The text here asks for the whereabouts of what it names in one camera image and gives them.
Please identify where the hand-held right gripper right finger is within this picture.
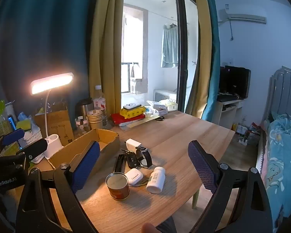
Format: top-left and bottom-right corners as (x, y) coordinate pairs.
(187, 139), (274, 233)

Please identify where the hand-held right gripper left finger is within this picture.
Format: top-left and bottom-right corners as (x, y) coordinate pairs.
(16, 139), (101, 233)

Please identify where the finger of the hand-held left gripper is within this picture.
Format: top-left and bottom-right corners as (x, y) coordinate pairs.
(16, 138), (48, 163)
(0, 128), (26, 146)

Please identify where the black flashlight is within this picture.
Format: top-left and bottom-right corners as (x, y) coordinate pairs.
(113, 153), (126, 174)

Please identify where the brown cardboard box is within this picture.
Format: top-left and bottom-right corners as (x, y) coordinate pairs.
(49, 128), (121, 176)

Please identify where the red tin can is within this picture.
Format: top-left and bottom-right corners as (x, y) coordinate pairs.
(105, 172), (131, 201)

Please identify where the black car key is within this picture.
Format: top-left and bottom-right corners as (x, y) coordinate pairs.
(121, 150), (138, 169)

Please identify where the white pill bottle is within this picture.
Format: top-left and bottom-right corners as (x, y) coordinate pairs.
(146, 166), (166, 195)

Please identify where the white earbuds case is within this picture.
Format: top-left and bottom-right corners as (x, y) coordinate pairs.
(125, 168), (151, 188)

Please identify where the white charger plug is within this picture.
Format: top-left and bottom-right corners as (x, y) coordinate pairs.
(125, 138), (143, 151)

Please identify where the brown strap wristwatch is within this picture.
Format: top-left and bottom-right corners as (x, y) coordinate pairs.
(135, 146), (153, 169)

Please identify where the person's right hand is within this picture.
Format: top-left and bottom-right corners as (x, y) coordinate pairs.
(142, 222), (158, 233)

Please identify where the white plastic basket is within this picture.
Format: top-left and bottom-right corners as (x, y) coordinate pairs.
(17, 124), (43, 163)

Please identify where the yellow sponge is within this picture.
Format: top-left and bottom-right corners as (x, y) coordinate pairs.
(16, 120), (33, 131)

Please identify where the white blue packet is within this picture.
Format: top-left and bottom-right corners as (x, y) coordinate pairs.
(18, 112), (35, 124)

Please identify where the printed cardboard lamp box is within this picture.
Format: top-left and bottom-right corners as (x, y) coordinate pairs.
(34, 107), (74, 144)

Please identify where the clear glass with stickers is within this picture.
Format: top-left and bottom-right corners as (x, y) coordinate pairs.
(75, 116), (91, 137)

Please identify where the clear plastic bag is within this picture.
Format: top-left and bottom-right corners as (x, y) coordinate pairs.
(37, 99), (66, 114)

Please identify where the stack of paper cups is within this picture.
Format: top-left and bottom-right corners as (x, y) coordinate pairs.
(87, 110), (104, 130)

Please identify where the red book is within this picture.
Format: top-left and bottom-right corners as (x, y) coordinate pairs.
(111, 113), (146, 125)

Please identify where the steel thermos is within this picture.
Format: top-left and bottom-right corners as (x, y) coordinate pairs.
(75, 98), (94, 127)

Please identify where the white computer desk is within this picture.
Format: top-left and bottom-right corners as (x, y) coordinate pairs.
(213, 97), (245, 130)

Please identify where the clear water bottle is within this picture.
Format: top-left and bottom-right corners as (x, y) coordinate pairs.
(93, 85), (108, 127)

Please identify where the white desk lamp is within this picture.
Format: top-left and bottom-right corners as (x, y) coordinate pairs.
(30, 72), (75, 160)

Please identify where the clear document folder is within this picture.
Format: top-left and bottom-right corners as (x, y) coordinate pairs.
(119, 115), (162, 128)

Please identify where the yellow wipes pack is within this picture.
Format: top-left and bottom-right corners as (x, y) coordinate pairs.
(119, 106), (146, 119)

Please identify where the white power bank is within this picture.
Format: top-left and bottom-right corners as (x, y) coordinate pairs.
(122, 103), (142, 111)

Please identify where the white appliance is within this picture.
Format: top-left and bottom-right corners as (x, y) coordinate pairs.
(153, 89), (178, 103)

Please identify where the teal printed blanket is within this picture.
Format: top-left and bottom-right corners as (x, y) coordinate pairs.
(263, 113), (291, 224)

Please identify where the black monitor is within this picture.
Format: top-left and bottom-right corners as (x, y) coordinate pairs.
(219, 65), (252, 100)

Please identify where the yellow curtain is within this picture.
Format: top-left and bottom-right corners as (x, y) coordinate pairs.
(185, 0), (213, 121)
(88, 0), (126, 130)

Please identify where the teal curtain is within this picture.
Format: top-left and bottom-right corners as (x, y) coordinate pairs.
(0, 0), (103, 133)
(203, 0), (222, 130)

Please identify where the grey bed headboard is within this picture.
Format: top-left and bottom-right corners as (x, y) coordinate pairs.
(267, 66), (291, 125)

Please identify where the hanging pale green garment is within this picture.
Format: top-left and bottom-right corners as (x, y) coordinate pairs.
(160, 22), (179, 68)

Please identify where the white air conditioner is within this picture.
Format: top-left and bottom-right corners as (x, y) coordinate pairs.
(218, 8), (267, 25)

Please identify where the black sliding door frame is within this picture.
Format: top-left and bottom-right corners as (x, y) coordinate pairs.
(173, 0), (200, 113)

